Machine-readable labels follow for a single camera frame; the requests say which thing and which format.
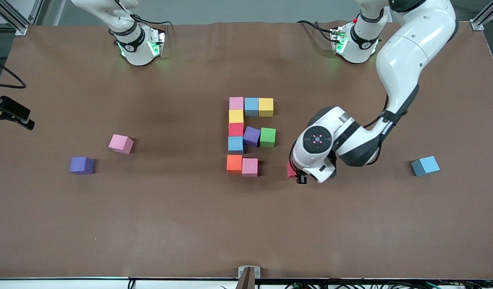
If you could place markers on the red foam cube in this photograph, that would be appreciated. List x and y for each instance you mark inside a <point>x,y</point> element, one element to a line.
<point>236,129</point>
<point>291,169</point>

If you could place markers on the pink foam cube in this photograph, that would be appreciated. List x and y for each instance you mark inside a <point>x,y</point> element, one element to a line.
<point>120,143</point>
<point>250,167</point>
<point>236,103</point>

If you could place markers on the green foam cube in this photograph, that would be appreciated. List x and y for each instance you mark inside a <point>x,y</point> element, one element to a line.
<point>267,136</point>

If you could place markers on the purple foam cube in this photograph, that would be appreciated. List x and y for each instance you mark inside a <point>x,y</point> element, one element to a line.
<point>80,165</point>
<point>252,136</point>

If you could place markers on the orange foam cube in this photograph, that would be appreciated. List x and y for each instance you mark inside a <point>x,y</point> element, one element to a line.
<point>234,163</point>

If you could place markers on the blue foam cube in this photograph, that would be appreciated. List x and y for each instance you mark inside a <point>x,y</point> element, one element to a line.
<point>251,106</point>
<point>235,144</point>
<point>426,165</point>

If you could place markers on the yellow foam cube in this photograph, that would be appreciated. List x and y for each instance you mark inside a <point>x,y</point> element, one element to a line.
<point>265,106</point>
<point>236,116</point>

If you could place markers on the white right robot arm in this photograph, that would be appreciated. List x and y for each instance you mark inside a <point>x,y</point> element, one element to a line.
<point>136,52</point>

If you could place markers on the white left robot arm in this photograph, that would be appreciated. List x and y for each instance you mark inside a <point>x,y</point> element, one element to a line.
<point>415,52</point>

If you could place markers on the brown table cover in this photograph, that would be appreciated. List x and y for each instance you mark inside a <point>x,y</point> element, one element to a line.
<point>246,241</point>

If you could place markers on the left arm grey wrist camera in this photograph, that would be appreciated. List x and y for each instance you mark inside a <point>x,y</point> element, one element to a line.
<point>333,164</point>

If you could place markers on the aluminium frame post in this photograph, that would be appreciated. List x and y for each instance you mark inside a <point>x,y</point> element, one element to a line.
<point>20,28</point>
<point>477,25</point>

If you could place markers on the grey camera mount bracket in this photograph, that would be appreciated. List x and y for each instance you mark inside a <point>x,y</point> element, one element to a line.
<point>249,277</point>

